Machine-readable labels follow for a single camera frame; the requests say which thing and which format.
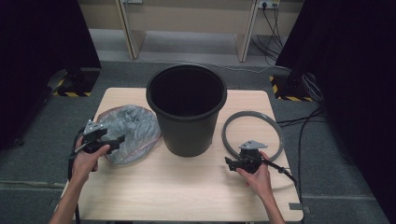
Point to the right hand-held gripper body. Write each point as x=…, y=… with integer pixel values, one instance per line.
x=250, y=155

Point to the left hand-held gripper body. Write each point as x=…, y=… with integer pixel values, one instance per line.
x=92, y=130

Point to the grey plastic trash bag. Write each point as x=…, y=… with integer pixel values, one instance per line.
x=137, y=130

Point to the black plastic trash bin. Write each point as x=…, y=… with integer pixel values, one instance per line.
x=186, y=124

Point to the person's right hand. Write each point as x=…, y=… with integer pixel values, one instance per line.
x=258, y=180

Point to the person's left hand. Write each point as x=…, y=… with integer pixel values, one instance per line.
x=84, y=163

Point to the stand base with hazard tape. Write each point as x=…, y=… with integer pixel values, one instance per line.
x=288, y=90
x=77, y=84

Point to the grey tape strip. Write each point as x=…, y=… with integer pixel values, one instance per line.
x=299, y=207
x=53, y=202

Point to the black curtain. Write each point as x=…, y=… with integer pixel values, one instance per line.
x=358, y=77
x=40, y=56

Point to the beige desk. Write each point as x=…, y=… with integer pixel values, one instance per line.
x=186, y=15

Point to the white wall socket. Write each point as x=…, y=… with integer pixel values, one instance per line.
x=268, y=3

